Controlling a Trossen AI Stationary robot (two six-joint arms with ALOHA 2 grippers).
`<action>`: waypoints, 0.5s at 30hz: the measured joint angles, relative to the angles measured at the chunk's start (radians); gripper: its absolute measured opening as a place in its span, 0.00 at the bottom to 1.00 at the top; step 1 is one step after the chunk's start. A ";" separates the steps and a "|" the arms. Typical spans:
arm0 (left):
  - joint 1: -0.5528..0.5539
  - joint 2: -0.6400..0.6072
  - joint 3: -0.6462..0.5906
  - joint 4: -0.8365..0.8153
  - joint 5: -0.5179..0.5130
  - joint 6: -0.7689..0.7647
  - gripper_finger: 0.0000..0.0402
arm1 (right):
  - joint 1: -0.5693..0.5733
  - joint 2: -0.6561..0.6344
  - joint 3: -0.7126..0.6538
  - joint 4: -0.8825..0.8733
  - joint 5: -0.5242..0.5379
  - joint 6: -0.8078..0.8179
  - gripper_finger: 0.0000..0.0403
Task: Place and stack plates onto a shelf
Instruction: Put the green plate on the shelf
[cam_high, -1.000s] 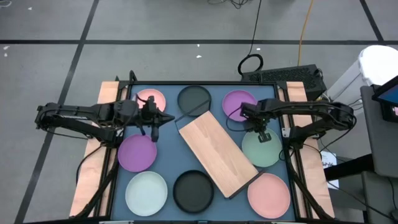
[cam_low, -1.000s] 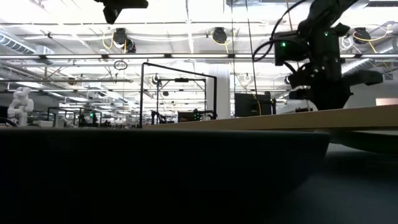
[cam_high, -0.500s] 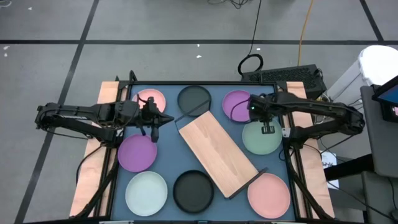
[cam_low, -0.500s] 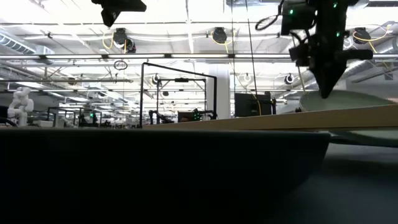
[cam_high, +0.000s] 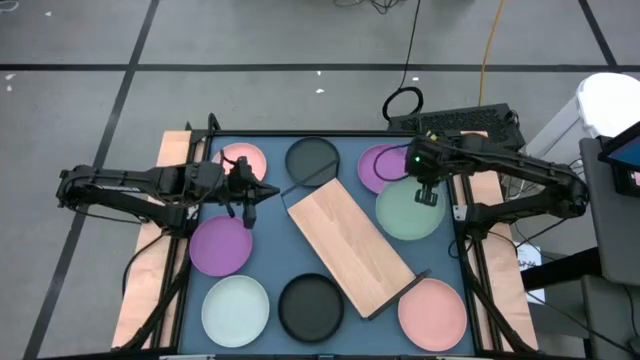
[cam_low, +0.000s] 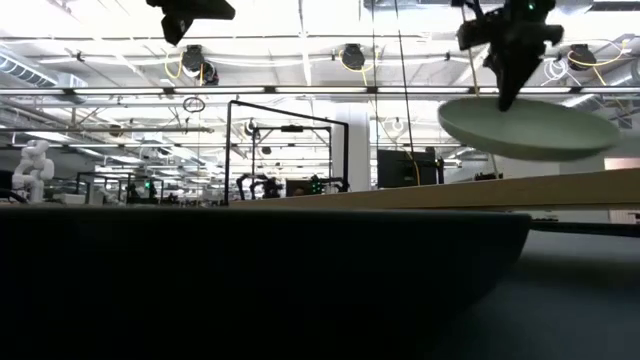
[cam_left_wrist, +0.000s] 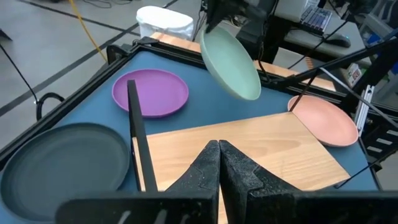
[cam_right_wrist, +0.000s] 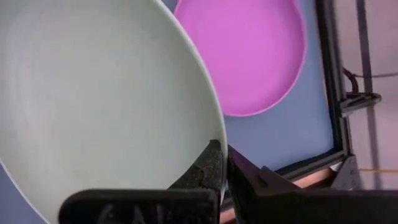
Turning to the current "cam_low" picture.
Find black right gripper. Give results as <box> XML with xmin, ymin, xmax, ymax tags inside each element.
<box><xmin>456</xmin><ymin>0</ymin><xmax>566</xmax><ymax>113</ymax></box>

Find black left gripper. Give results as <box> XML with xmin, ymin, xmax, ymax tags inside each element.
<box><xmin>145</xmin><ymin>0</ymin><xmax>237</xmax><ymax>48</ymax></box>

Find green plate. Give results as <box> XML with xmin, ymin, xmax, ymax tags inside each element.
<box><xmin>437</xmin><ymin>96</ymin><xmax>623</xmax><ymax>162</ymax></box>

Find black plate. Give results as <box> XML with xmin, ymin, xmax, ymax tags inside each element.
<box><xmin>0</xmin><ymin>207</ymin><xmax>532</xmax><ymax>360</ymax></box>

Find black monitor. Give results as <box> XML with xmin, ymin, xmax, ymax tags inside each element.
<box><xmin>376</xmin><ymin>148</ymin><xmax>445</xmax><ymax>190</ymax></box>

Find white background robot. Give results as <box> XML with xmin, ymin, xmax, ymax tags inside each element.
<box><xmin>10</xmin><ymin>138</ymin><xmax>56</xmax><ymax>204</ymax></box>

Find blue table mat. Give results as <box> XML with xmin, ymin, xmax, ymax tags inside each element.
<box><xmin>419</xmin><ymin>227</ymin><xmax>640</xmax><ymax>360</ymax></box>

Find black ceiling cable reel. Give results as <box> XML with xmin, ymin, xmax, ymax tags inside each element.
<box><xmin>341</xmin><ymin>43</ymin><xmax>366</xmax><ymax>71</ymax></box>
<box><xmin>180</xmin><ymin>43</ymin><xmax>206</xmax><ymax>72</ymax></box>
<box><xmin>568</xmin><ymin>43</ymin><xmax>595</xmax><ymax>71</ymax></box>

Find yellow hanging cable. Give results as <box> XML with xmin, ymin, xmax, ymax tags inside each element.
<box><xmin>458</xmin><ymin>0</ymin><xmax>482</xmax><ymax>99</ymax></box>

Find hanging black cable loop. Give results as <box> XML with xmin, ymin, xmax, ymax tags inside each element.
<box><xmin>182</xmin><ymin>95</ymin><xmax>207</xmax><ymax>114</ymax></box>

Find wooden shelf with black frame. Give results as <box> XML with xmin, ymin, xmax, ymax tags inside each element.
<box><xmin>224</xmin><ymin>99</ymin><xmax>640</xmax><ymax>212</ymax></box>

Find thin black hanging cable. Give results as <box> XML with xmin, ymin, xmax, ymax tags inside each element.
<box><xmin>370</xmin><ymin>0</ymin><xmax>377</xmax><ymax>151</ymax></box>

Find black background rig frame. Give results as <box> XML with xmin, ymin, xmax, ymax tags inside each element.
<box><xmin>251</xmin><ymin>123</ymin><xmax>334</xmax><ymax>196</ymax></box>

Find black table frame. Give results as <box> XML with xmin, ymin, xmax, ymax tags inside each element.
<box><xmin>529</xmin><ymin>218</ymin><xmax>640</xmax><ymax>239</ymax></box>

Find black background workstation frame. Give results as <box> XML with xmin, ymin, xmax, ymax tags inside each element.
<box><xmin>74</xmin><ymin>171</ymin><xmax>166</xmax><ymax>206</ymax></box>

